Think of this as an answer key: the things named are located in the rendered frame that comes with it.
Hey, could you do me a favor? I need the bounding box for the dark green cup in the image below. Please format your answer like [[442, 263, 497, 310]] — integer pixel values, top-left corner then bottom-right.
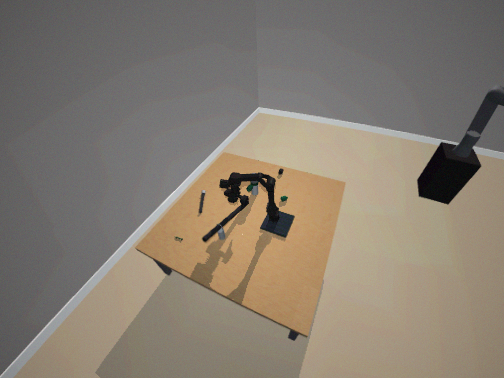
[[246, 181, 259, 192]]

